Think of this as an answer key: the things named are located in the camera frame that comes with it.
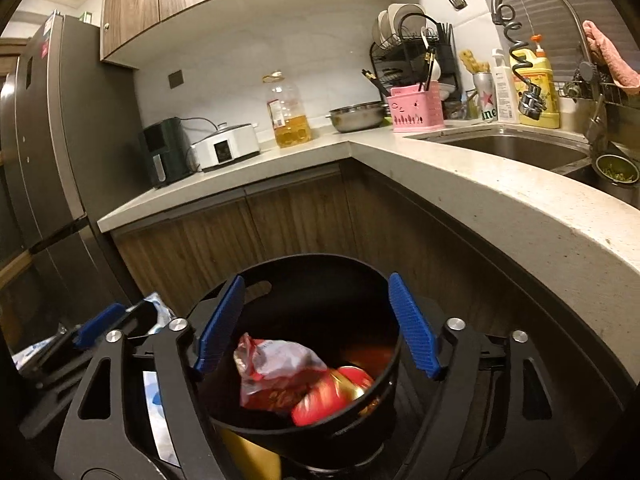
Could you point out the metal sink strainer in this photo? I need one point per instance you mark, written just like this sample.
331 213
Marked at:
616 170

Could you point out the grey window blinds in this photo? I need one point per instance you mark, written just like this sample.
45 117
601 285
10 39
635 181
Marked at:
550 15

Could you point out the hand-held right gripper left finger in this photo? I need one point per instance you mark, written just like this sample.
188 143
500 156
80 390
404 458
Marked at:
220 325

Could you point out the dark wall outlet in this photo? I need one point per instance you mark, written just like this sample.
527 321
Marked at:
176 79

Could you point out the black air fryer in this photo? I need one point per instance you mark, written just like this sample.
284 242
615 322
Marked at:
162 155

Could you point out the pink utensil holder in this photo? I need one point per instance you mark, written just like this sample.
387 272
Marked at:
415 107

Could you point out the dark grey refrigerator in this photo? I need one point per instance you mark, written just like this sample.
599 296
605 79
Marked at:
60 160

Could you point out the cooking oil bottle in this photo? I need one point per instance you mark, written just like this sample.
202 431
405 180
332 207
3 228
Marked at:
290 125

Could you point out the steel bowl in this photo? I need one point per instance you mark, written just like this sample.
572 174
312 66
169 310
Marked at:
357 117

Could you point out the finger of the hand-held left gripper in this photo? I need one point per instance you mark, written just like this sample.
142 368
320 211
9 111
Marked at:
100 326
145 316

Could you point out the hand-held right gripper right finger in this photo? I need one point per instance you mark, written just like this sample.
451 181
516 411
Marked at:
415 325

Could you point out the steel kitchen sink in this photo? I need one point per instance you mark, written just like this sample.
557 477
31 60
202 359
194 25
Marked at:
510 147

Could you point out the translucent red white plastic bag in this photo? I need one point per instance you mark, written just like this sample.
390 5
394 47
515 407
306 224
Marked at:
270 370

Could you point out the large red paper cup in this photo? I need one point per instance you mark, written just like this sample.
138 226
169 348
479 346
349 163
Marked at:
320 400

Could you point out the yellow dish brush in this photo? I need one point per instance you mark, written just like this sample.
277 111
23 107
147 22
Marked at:
475 62

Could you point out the white pump bottle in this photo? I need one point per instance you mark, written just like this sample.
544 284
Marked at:
505 95

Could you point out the white electric cooker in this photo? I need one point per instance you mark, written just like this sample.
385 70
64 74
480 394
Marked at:
225 147

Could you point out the blue floral cloth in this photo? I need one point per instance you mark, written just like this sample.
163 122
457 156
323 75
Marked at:
152 400

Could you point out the yellow detergent bottle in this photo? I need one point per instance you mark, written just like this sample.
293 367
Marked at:
545 90

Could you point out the black trash bin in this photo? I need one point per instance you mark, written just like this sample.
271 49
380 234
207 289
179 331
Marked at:
310 310

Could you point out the row of white plates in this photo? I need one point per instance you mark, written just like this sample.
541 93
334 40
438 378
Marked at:
395 22

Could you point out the pink dishcloth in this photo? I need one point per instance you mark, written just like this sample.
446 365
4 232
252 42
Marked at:
612 55

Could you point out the black dish rack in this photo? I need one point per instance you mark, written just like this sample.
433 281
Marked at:
450 60

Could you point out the wooden base cabinets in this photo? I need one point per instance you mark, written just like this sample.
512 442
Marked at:
300 210

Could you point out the silver beer can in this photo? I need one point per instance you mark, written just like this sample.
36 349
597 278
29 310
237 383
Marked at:
484 100

